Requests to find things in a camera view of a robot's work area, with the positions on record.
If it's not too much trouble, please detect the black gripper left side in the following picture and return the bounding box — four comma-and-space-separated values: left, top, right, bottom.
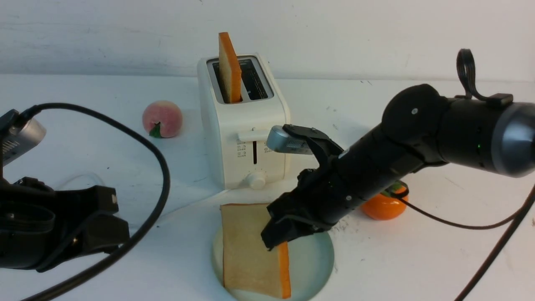
12, 177, 130, 273

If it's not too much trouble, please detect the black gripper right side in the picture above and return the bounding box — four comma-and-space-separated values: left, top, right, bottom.
260, 167, 368, 251

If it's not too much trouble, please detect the toast slice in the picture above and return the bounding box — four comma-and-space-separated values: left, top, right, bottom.
218, 32, 242, 103
220, 203, 292, 299

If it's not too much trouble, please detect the white two-slot toaster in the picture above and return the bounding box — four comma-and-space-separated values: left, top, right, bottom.
197, 53, 290, 190

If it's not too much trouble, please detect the light green round plate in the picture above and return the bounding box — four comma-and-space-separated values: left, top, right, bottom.
211, 227, 334, 301

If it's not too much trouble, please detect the orange persimmon with green leaf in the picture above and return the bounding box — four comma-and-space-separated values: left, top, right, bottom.
360, 182, 407, 221

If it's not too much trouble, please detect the pink peach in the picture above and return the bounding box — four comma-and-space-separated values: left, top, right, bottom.
142, 100, 183, 138

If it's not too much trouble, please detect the silver wrist camera right side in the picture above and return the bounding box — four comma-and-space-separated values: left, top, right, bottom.
266, 125, 313, 156

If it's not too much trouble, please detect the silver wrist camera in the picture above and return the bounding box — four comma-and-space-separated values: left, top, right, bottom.
266, 125, 313, 156
0, 109, 46, 166

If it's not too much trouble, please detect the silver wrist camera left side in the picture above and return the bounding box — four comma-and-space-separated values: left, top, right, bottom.
0, 109, 46, 166

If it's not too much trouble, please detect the black cable left side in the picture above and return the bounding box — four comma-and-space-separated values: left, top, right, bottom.
19, 103, 171, 301

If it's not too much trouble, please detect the black cable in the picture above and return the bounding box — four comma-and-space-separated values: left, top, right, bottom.
391, 49, 535, 301
19, 103, 171, 301

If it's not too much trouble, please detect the black cable right side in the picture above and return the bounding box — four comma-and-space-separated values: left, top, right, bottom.
391, 49, 535, 301

